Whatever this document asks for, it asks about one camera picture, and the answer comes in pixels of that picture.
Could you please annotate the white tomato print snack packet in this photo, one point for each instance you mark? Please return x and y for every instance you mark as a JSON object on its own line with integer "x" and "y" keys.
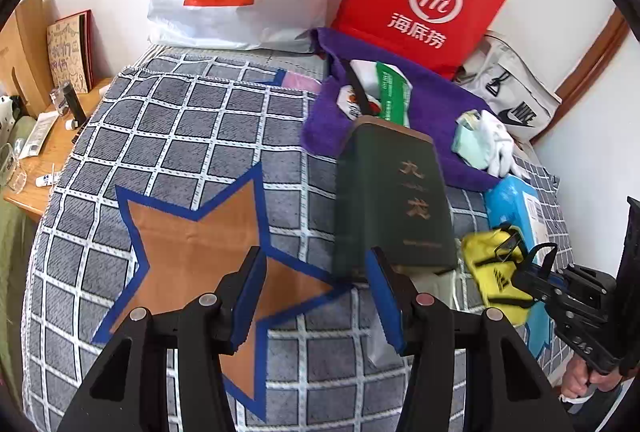
{"x": 347, "y": 102}

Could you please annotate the small light green packet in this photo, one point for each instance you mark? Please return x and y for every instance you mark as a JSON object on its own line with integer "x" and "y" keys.
{"x": 470, "y": 147}

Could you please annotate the grey mesh pouch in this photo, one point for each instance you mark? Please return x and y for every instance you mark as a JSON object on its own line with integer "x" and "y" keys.
{"x": 376, "y": 339}

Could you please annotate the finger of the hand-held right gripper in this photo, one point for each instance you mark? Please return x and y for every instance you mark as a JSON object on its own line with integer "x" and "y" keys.
{"x": 545, "y": 254}
{"x": 535, "y": 287}

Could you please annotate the blue wet wipes pack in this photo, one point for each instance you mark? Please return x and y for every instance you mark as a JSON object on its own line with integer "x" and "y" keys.
{"x": 515, "y": 202}

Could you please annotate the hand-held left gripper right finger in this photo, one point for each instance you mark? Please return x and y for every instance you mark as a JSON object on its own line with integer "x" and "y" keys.
{"x": 387, "y": 302}

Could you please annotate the small white tube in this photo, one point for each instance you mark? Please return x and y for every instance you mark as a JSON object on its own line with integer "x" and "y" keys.
{"x": 47, "y": 177}

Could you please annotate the wooden door frame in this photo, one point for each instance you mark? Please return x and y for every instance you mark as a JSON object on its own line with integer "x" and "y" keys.
{"x": 600, "y": 52}

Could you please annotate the black bottle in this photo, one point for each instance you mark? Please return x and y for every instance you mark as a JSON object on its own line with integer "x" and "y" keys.
{"x": 75, "y": 105}

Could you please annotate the grey checked star blanket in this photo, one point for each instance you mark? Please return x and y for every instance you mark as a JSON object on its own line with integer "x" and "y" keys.
{"x": 175, "y": 147}

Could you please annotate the green snack packet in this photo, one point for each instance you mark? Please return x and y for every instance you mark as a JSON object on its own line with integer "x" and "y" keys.
{"x": 395, "y": 97}

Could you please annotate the grey fabric bag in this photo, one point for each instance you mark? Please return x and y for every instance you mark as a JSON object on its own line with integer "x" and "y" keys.
{"x": 515, "y": 82}

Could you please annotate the person's right hand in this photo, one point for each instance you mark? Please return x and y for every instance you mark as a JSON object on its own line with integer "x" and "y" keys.
{"x": 580, "y": 382}

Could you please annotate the dark green tin box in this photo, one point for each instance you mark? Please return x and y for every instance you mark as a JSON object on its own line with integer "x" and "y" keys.
{"x": 390, "y": 192}

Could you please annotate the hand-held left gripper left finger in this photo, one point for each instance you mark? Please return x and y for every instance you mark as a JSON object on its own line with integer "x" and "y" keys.
{"x": 250, "y": 297}

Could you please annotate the illustrated picture book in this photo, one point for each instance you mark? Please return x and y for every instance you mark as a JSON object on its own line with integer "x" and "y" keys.
{"x": 70, "y": 52}

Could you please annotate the white sock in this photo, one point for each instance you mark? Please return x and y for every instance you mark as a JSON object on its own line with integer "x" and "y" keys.
{"x": 500, "y": 142}

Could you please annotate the purple towel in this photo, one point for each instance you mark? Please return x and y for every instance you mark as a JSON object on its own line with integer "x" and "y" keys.
{"x": 325, "y": 127}

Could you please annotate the wooden nightstand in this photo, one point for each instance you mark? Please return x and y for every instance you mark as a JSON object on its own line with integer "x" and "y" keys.
{"x": 35, "y": 199}

